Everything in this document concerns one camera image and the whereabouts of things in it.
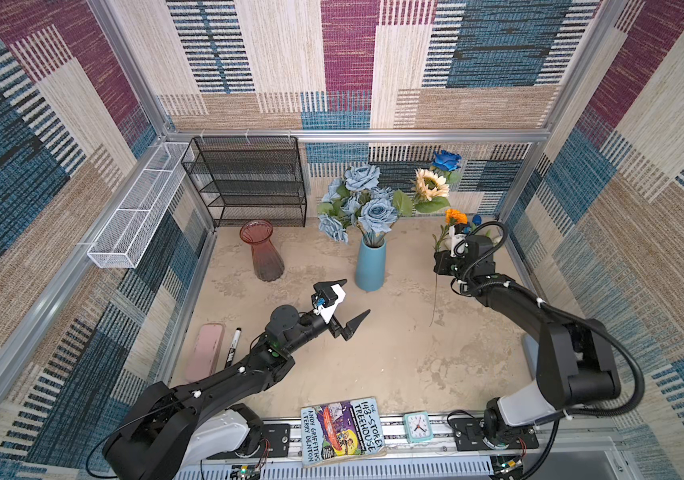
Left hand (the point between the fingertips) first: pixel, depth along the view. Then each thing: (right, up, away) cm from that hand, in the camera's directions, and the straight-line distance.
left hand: (356, 291), depth 73 cm
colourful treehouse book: (-4, -33, 0) cm, 34 cm away
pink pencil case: (-42, -19, +13) cm, 48 cm away
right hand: (+25, +8, +19) cm, 32 cm away
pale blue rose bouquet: (+1, +23, +6) cm, 24 cm away
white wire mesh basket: (-68, +13, +19) cm, 72 cm away
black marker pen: (-35, -19, +14) cm, 43 cm away
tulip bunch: (+47, +21, +42) cm, 66 cm away
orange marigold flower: (+30, +20, +21) cm, 42 cm away
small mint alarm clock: (+15, -33, +2) cm, 37 cm away
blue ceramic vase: (+5, +6, +17) cm, 19 cm away
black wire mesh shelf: (-38, +36, +36) cm, 63 cm away
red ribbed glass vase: (-27, +6, +25) cm, 37 cm away
